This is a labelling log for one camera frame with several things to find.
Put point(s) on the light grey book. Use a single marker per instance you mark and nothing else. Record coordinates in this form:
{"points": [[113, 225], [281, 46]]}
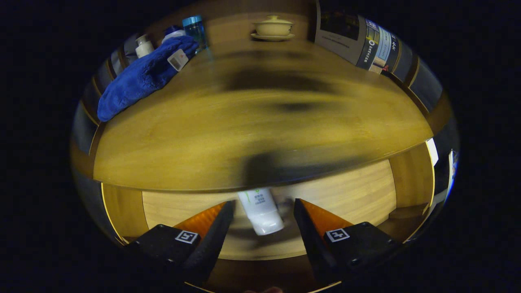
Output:
{"points": [[382, 51]]}

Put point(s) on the dark blue book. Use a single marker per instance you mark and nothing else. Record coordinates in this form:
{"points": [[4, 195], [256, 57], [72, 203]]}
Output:
{"points": [[338, 36]]}

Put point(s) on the beige lidded teacup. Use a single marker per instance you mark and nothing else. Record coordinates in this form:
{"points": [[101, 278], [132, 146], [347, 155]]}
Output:
{"points": [[272, 27]]}

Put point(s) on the blue folded towel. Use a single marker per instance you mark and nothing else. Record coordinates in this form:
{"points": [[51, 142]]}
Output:
{"points": [[138, 81]]}

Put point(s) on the black book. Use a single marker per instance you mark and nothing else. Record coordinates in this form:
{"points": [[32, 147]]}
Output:
{"points": [[392, 55]]}

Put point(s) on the wooden countertop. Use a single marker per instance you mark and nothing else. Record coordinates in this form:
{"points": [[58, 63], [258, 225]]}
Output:
{"points": [[183, 134]]}

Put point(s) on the white bottle with blue cap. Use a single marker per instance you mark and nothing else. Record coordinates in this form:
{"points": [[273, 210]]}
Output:
{"points": [[173, 34]]}

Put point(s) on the wooden cabinet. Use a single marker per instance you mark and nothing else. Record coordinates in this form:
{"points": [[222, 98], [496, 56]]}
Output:
{"points": [[232, 28]]}

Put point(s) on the black backdrop cloth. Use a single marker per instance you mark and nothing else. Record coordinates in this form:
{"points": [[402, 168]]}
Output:
{"points": [[427, 83]]}

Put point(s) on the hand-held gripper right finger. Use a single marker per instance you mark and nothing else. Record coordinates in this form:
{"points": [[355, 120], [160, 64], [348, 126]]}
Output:
{"points": [[311, 244]]}

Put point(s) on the beige saucer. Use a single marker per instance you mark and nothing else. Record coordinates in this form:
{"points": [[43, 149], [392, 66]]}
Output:
{"points": [[272, 37]]}

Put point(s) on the teal bottle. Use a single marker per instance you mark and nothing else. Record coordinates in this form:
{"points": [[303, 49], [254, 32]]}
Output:
{"points": [[194, 30]]}

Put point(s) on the white pump bottle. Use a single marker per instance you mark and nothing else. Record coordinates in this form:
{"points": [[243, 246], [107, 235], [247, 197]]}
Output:
{"points": [[143, 48]]}

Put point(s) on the white squeeze tube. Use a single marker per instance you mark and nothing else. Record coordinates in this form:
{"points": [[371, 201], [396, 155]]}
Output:
{"points": [[260, 211]]}

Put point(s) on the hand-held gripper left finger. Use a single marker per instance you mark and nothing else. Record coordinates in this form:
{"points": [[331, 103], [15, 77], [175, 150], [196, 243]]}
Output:
{"points": [[211, 240]]}

